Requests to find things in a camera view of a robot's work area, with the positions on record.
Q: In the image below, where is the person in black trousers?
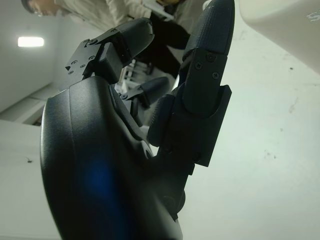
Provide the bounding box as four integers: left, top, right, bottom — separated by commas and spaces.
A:
21, 0, 210, 79

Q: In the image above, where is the rectangular ceiling light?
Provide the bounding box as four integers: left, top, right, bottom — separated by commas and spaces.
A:
17, 36, 46, 48

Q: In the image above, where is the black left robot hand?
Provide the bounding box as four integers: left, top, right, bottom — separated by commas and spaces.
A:
39, 0, 236, 240

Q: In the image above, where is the white two-slot toaster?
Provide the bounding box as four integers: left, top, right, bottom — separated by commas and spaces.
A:
238, 0, 320, 74

